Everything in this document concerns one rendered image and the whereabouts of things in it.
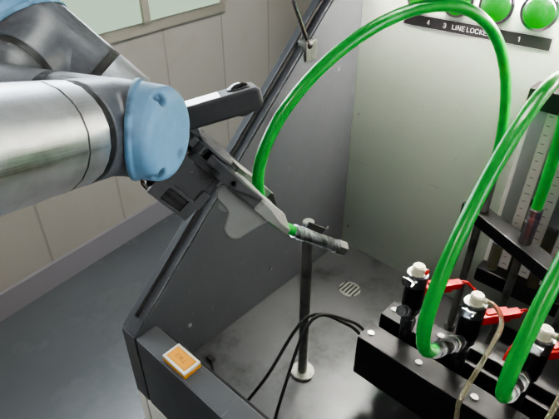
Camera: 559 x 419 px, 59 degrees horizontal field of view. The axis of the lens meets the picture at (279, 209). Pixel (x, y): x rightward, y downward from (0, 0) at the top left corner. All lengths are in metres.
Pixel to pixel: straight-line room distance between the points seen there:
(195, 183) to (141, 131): 0.19
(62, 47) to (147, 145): 0.18
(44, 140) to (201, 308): 0.61
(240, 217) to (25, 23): 0.27
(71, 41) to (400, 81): 0.58
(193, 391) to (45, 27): 0.48
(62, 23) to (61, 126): 0.22
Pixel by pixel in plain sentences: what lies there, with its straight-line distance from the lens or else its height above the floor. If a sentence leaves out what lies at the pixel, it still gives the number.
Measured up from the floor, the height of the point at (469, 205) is 1.30.
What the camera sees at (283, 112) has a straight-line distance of 0.54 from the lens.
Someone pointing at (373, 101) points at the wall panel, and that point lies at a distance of 0.96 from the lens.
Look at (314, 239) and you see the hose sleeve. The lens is 0.65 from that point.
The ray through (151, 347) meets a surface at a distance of 0.79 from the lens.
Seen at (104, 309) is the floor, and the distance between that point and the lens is 2.27.
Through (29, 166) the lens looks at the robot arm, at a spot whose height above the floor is 1.41.
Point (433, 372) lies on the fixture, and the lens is 0.73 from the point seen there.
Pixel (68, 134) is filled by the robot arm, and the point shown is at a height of 1.41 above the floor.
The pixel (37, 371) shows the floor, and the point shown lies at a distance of 2.14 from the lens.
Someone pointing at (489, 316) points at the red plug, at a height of 1.08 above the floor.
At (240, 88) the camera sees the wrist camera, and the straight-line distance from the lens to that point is 0.54.
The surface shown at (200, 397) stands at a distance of 0.72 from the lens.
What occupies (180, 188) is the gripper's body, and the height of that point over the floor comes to 1.26.
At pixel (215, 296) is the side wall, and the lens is 0.89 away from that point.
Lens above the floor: 1.54
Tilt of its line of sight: 34 degrees down
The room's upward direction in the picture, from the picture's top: straight up
